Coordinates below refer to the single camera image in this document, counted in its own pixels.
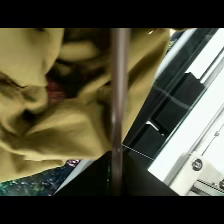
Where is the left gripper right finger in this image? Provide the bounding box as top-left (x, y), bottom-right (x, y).
top-left (124, 151), bottom-right (180, 197)

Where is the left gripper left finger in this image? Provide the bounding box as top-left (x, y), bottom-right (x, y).
top-left (54, 151), bottom-right (113, 197)

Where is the mustard yellow garment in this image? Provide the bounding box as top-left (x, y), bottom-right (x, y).
top-left (0, 27), bottom-right (188, 184)

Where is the brown clothes hanger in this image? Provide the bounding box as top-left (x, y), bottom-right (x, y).
top-left (109, 27), bottom-right (132, 197)

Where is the silver frame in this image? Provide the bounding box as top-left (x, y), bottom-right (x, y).
top-left (147, 27), bottom-right (224, 197)

